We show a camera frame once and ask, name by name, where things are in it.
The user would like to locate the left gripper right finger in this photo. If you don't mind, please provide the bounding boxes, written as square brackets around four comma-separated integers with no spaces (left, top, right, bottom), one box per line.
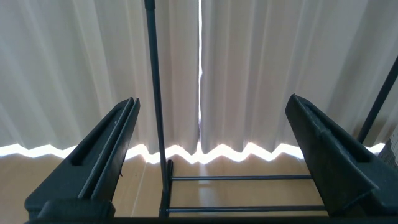
[285,93,398,218]

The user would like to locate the black clothes rack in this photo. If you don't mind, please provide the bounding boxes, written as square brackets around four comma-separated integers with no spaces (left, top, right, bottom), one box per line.
[144,0,398,218]

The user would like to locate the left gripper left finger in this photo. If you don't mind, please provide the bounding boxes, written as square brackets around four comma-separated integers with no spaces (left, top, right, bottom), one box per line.
[24,96,141,220]

